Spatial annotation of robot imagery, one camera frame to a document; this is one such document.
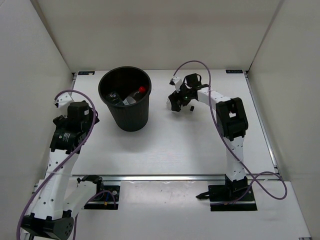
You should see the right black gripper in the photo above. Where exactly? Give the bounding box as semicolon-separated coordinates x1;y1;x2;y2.
170;83;194;112

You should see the small clear black-cap bottle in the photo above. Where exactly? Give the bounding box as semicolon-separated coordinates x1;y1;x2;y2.
166;99;195;112

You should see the red-cap clear bottle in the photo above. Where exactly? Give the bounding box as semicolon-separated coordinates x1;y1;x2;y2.
123;86;147;106

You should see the large clear green-label bottle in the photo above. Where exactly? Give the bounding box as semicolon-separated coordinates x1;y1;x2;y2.
108;95;128;106

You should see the orange juice bottle fruit label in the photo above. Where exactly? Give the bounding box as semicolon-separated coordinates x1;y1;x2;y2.
105;91;122;105

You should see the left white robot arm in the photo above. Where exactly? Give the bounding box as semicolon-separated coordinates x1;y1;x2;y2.
18;100;105;240

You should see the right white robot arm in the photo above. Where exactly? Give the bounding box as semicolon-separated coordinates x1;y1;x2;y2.
167;73;249;200

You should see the black plastic waste bin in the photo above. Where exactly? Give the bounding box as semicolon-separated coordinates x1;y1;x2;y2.
98;66;152;132

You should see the aluminium rail front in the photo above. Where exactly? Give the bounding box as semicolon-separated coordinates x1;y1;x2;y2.
68;174;237;182

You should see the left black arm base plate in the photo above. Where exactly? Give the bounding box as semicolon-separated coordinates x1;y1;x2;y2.
77;175;121;210

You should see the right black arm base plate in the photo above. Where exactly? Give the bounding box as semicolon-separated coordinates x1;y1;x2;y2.
196;176;258;212

